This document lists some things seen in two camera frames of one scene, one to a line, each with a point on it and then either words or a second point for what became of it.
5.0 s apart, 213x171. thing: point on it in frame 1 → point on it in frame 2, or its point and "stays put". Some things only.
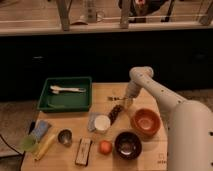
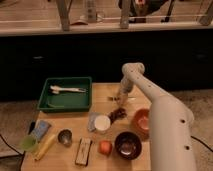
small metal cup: [65, 137] stays put
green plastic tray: [66, 94] stays put
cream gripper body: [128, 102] → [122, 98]
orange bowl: [145, 121] stays put
